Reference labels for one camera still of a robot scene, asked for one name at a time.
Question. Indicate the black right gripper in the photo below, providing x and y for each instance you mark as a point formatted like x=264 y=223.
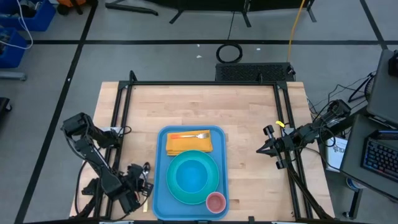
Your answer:
x=284 y=144

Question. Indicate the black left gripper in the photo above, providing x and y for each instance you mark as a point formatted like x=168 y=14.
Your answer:
x=135 y=183

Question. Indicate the blue plastic bowl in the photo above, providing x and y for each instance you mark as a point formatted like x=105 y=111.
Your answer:
x=191 y=175

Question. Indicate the yellow cloth napkin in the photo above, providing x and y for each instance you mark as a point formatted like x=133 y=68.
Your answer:
x=189 y=146

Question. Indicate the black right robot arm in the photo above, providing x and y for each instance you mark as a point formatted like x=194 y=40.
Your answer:
x=311 y=132

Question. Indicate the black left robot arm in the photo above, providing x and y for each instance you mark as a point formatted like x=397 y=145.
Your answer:
x=88 y=149

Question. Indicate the blue plastic tray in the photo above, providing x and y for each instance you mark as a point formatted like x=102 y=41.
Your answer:
x=160 y=186

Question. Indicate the yellow tape tag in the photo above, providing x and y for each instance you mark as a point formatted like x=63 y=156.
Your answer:
x=280 y=124

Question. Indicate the teal round plate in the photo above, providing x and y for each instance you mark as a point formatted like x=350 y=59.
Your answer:
x=171 y=177

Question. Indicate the white printed paper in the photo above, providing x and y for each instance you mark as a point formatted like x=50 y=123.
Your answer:
x=337 y=152

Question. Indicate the pink plastic cup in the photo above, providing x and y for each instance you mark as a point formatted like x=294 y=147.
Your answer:
x=215 y=202

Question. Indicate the black perforated case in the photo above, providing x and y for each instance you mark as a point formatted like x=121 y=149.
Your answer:
x=248 y=72

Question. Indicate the dark grey desk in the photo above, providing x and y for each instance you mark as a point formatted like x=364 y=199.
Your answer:
x=354 y=149

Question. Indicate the blue white tape roll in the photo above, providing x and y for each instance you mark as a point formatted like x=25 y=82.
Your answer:
x=354 y=184

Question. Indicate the backlit black keyboard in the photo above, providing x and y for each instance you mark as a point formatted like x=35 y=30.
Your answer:
x=381 y=158

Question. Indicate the light grey desk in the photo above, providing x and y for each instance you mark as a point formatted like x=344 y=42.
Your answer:
x=384 y=93

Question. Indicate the black partition stand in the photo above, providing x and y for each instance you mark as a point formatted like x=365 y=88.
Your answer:
x=246 y=17

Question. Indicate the black desktop device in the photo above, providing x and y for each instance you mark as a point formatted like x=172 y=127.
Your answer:
x=394 y=63

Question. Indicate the grey metal bar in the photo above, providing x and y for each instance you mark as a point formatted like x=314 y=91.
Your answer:
x=12 y=76

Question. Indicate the black bar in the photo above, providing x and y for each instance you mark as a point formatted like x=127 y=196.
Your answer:
x=130 y=8

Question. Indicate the small blue storage bin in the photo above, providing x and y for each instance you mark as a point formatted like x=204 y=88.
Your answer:
x=12 y=53

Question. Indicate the large blue storage bin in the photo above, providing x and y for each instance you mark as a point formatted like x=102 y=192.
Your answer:
x=37 y=18

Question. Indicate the orange and black tool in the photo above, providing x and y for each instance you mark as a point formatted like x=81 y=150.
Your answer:
x=71 y=2

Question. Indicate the black floor bracket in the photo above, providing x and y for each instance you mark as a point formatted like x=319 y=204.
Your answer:
x=90 y=188

